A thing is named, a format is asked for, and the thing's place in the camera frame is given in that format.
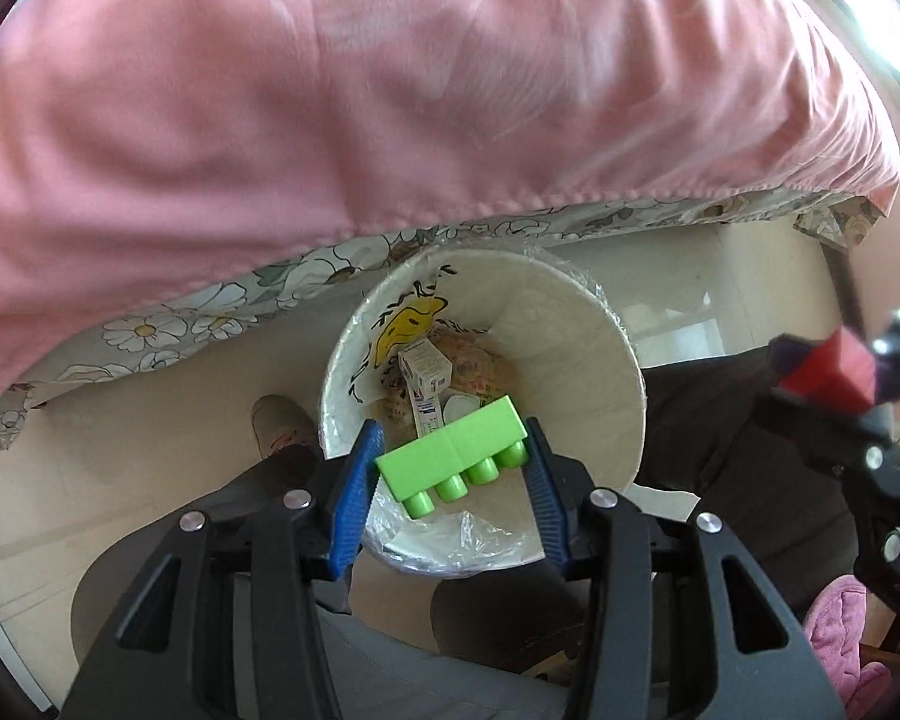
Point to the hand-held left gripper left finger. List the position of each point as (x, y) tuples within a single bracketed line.
[(352, 495)]

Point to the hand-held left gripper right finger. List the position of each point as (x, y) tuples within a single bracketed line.
[(544, 495)]

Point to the red block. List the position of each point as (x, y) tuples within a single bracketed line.
[(832, 371)]

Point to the green building block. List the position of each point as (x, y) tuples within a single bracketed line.
[(450, 450)]

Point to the small white box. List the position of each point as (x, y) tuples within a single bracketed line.
[(427, 416)]

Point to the white brown milk carton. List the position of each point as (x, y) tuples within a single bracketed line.
[(424, 367)]

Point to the cream waste bin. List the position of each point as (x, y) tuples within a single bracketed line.
[(562, 345)]

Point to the pink quilted cushion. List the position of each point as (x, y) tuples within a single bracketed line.
[(844, 637)]

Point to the orange printed packet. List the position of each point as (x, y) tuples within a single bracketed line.
[(480, 371)]

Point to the cream bed base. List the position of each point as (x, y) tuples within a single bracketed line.
[(180, 420)]

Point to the grey floral bed skirt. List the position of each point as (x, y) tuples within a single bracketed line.
[(217, 307)]

